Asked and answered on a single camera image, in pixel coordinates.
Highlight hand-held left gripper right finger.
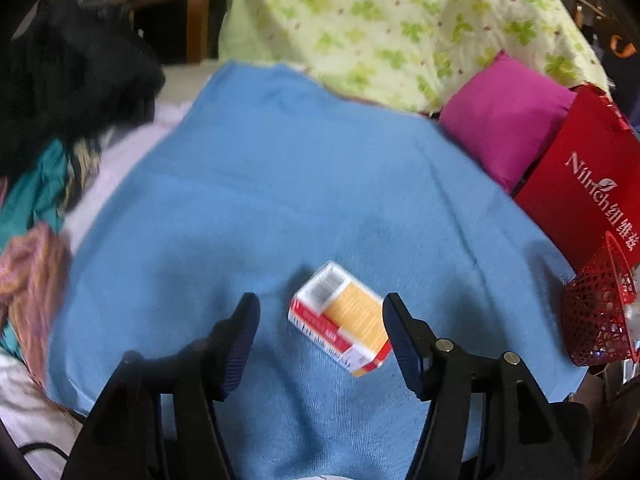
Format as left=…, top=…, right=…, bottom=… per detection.
left=381, top=292, right=596, bottom=480

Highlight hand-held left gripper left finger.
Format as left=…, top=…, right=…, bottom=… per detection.
left=60, top=292, right=262, bottom=480

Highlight small orange and white box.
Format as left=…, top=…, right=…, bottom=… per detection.
left=287, top=260, right=393, bottom=378

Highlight red mesh basket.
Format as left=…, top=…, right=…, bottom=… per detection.
left=561, top=231, right=640, bottom=367

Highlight blue blanket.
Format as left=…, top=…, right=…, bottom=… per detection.
left=47, top=60, right=591, bottom=480

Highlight red paper bag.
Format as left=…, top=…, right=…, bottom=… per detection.
left=514, top=85, right=640, bottom=273

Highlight pink orange striped scarf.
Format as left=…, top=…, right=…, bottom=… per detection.
left=0, top=220, right=73, bottom=386

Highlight brown striped cloth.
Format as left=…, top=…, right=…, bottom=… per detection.
left=62, top=127, right=118, bottom=211

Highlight pink pillow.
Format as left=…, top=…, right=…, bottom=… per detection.
left=437, top=52, right=578, bottom=193

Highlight teal cloth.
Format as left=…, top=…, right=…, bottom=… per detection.
left=0, top=137, right=73, bottom=231

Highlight black fluffy garment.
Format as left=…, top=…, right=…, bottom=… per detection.
left=0, top=0, right=166, bottom=176

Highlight green clover print quilt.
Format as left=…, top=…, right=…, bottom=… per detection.
left=220, top=0, right=608, bottom=116

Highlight black cable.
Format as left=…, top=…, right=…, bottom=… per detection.
left=15, top=440, right=71, bottom=461

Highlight dark bag with orange strap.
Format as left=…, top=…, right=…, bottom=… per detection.
left=595, top=15, right=640, bottom=126

